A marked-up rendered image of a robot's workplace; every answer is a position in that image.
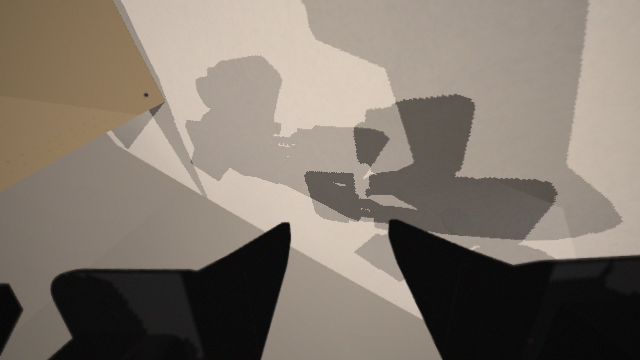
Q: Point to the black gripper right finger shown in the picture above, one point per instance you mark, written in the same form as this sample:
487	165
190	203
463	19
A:
479	308

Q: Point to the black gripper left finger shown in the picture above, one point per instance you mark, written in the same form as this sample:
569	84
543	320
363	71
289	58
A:
221	312

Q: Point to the tan wall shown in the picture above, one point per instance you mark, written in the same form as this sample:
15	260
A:
69	73

